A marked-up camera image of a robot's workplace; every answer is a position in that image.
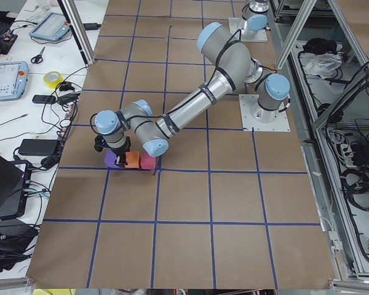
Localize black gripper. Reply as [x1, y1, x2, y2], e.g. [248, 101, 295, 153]
[94, 135, 131, 168]

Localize orange foam cube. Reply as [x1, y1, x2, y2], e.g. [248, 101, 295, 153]
[125, 151, 140, 168]

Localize purple foam cube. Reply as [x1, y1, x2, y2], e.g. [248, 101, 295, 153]
[104, 150, 119, 168]

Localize red foam cube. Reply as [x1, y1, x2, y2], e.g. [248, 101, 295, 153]
[140, 152, 157, 170]

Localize black remote handset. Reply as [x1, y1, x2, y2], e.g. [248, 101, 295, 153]
[32, 95, 57, 104]

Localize yellow tape roll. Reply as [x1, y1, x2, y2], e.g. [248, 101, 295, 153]
[43, 71, 64, 89]

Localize brown paper table mat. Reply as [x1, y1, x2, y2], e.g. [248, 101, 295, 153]
[27, 1, 335, 289]

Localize near teach pendant tablet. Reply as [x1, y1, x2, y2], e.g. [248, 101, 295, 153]
[0, 61, 29, 101]

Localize teach pendant tablet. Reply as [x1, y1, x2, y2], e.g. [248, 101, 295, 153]
[29, 12, 69, 42]
[0, 61, 29, 101]

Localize black power adapter brick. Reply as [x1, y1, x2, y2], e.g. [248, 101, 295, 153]
[83, 23, 101, 31]

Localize far teach pendant tablet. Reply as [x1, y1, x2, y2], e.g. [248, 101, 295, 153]
[29, 12, 69, 42]

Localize crumpled white cloth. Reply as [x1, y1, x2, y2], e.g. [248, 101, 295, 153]
[304, 53, 342, 79]

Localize black handled scissors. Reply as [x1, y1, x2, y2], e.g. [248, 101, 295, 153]
[30, 47, 46, 65]

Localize aluminium frame post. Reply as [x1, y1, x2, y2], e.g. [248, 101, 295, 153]
[57, 0, 95, 68]

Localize coiled black cables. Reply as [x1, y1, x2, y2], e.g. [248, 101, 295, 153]
[339, 167, 369, 216]

